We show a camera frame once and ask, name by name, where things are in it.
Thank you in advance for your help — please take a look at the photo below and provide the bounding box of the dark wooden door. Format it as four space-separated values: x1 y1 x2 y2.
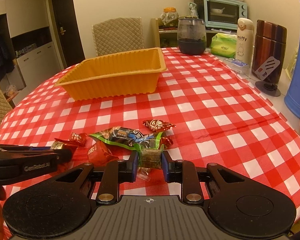
51 0 85 67

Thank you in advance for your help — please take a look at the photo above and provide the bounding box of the clear candy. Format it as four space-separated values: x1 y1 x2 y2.
137 167 152 181

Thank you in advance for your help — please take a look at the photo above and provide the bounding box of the red long snack packet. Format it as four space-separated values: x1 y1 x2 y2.
50 133 88 153

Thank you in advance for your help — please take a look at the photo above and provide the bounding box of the wooden shelf unit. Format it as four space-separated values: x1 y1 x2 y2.
151 18 236 48

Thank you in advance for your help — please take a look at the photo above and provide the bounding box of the blue white small box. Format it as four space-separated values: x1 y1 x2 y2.
223 58 250 74

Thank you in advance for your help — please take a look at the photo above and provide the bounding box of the orange lid snack jar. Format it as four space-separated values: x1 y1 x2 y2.
160 7 179 28

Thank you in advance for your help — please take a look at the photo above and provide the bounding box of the red white checkered tablecloth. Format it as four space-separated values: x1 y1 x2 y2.
0 48 300 216

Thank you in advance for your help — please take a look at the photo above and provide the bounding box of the brown metallic thermos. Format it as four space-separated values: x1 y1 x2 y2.
251 20 287 76

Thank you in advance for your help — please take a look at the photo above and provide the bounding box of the dark red candy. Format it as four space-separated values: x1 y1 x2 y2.
142 119 175 132

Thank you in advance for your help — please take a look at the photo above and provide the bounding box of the light blue toaster oven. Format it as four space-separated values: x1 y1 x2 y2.
193 0 248 30

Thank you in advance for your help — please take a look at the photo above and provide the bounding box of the dark glass jar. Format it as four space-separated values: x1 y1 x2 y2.
177 17 206 55

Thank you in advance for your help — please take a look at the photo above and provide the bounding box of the grey phone stand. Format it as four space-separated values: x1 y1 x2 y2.
255 56 282 97

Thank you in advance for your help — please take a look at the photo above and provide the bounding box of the white miffy bottle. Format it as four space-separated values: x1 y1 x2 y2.
235 18 254 66

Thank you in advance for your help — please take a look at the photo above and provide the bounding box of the quilted beige chair back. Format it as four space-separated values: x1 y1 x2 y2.
92 17 145 56

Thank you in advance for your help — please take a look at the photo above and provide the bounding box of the green candy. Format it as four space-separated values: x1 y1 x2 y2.
133 138 165 169

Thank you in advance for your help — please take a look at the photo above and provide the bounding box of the green tissue pack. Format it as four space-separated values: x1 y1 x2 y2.
210 33 237 58

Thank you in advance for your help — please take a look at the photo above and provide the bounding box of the orange plastic tray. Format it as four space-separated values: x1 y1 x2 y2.
56 48 166 101

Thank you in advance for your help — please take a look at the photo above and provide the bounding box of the green edged snack bag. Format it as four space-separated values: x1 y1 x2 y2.
89 126 165 150

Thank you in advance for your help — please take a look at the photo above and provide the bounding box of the red square snack packet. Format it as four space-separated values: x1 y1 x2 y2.
88 140 119 166

